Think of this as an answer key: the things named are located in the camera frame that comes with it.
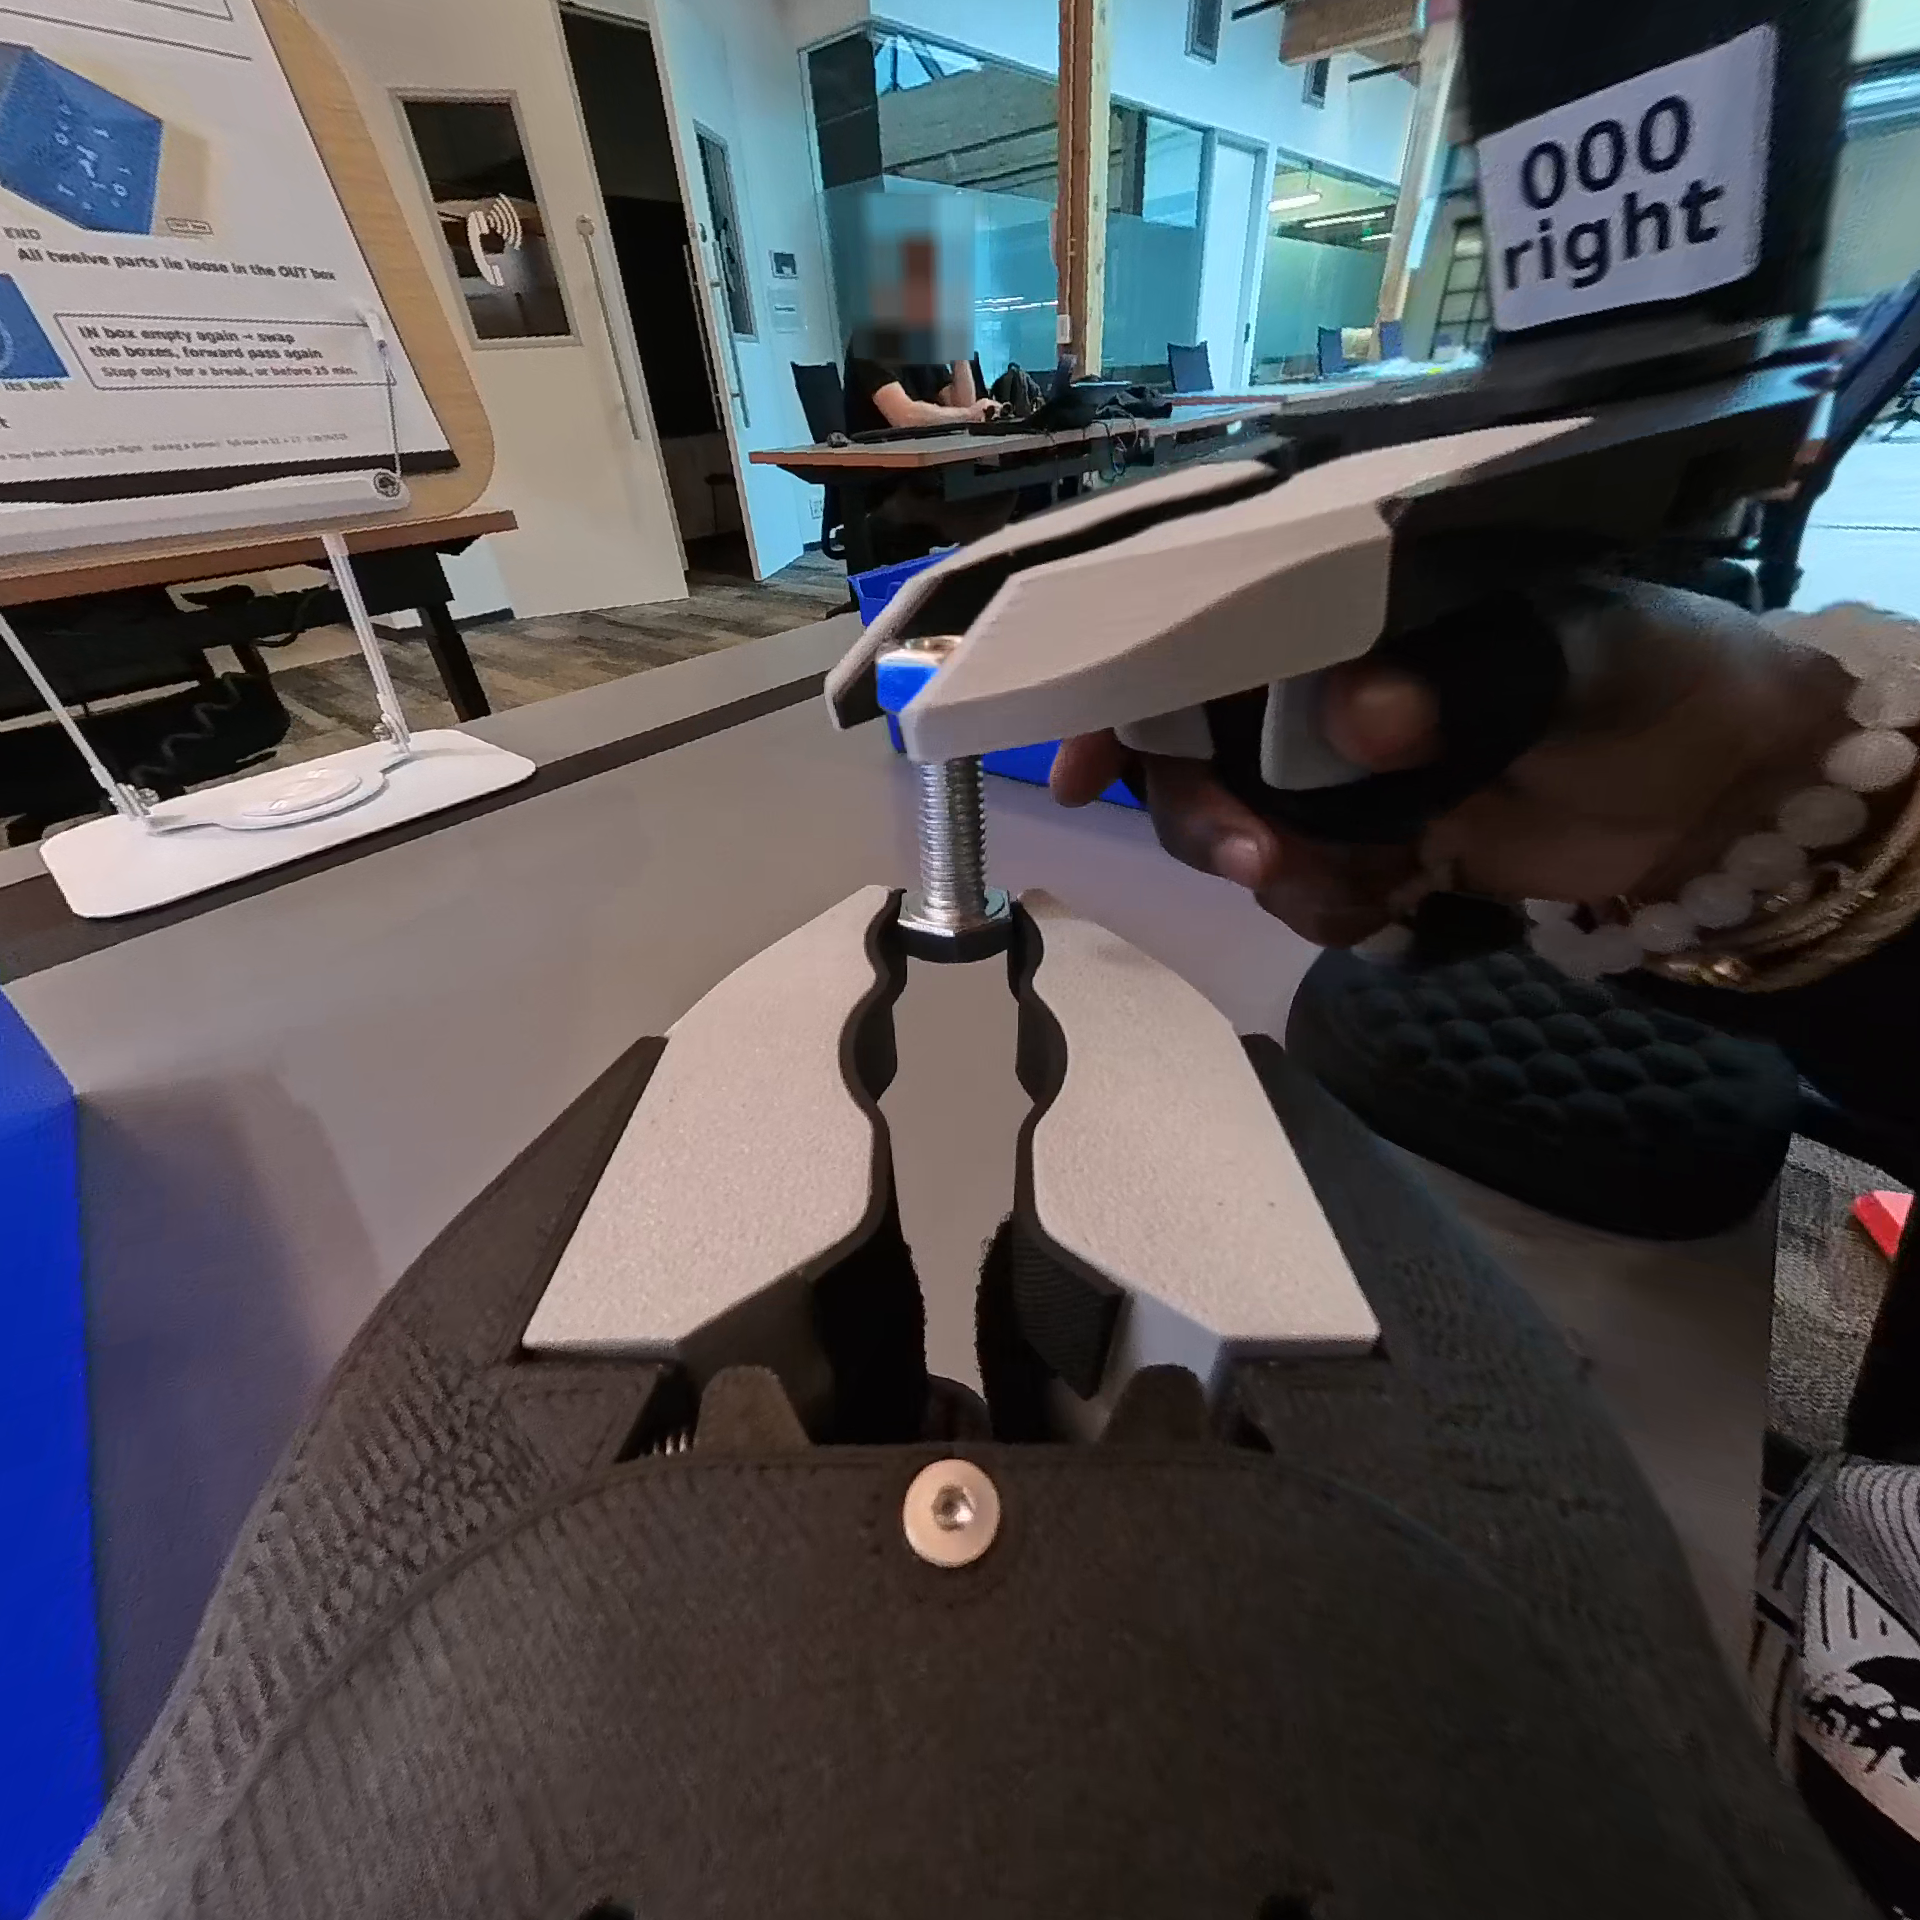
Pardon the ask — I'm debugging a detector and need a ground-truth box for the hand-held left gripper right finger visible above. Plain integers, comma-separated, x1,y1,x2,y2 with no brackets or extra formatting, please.
986,887,1384,1413

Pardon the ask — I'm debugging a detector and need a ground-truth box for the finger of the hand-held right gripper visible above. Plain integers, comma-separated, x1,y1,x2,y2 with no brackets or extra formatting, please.
899,497,1597,801
826,418,1597,732

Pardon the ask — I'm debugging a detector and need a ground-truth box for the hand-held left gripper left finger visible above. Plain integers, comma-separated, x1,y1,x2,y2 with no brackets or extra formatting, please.
524,890,932,1413

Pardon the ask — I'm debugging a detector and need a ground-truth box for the silver hex nut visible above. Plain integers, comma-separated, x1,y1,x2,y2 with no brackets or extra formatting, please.
872,634,982,758

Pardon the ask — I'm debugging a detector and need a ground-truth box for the silver hex bolt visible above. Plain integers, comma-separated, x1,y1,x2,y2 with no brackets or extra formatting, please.
888,751,1021,969

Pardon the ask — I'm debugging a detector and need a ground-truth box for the blue plastic bin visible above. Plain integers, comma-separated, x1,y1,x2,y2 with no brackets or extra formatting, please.
0,991,110,1920
851,550,1148,811

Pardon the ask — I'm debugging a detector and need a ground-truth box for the wooden office desk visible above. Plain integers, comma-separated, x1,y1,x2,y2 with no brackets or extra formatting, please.
752,399,1292,588

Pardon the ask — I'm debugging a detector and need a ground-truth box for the black office chair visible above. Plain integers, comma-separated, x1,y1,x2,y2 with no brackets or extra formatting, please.
786,359,864,538

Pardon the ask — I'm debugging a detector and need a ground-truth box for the black round cushion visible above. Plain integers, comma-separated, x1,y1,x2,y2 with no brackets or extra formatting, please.
1285,940,1805,1242

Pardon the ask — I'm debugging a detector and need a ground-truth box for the black printed shirt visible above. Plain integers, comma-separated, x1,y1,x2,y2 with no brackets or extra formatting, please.
1755,1262,1920,1920

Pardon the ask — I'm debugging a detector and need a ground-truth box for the instruction sign board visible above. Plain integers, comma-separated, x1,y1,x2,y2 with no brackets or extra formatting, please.
0,0,502,563

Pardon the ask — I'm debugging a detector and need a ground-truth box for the white bead bracelet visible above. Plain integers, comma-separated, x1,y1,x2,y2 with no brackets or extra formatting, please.
1516,602,1920,998

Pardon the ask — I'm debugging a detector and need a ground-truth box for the gold bracelet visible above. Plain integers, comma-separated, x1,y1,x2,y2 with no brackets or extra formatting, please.
1636,782,1920,998

